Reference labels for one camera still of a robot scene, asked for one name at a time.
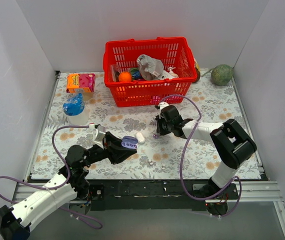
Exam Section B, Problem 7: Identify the grey crumpled bag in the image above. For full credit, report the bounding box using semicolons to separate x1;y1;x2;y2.
136;54;164;81

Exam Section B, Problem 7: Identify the white earbud charging case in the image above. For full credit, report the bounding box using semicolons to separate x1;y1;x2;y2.
135;132;146;145

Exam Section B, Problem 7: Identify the orange fruit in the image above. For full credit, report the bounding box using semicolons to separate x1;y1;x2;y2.
118;71;132;83

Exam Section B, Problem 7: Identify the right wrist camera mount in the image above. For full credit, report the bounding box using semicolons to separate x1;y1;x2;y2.
154;101;169;112

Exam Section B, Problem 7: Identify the red plastic shopping basket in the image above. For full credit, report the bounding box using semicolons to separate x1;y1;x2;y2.
103;36;198;107

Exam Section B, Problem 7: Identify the orange pink snack box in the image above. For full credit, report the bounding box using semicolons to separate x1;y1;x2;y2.
66;73;96;94

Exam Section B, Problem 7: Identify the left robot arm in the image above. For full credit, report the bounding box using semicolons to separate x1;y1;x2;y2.
0;130;138;240

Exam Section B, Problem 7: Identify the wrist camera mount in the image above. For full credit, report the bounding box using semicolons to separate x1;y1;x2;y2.
88;123;106;149
154;101;169;112

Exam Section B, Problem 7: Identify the white pump bottle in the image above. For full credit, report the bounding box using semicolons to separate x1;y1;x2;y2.
168;67;179;78

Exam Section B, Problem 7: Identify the green melon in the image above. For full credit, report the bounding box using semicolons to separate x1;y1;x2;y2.
211;64;234;86

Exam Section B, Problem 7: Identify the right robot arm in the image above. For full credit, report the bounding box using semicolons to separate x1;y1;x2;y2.
155;102;257;199

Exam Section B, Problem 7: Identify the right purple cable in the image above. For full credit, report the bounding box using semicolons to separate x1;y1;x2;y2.
158;94;243;217

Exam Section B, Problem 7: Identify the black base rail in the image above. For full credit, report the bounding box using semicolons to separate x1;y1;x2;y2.
68;178;240;217

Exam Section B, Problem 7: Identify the blue earbud charging case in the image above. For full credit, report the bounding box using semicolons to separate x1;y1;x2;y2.
121;136;138;146

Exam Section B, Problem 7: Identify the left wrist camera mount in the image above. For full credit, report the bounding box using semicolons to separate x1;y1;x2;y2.
88;123;106;149

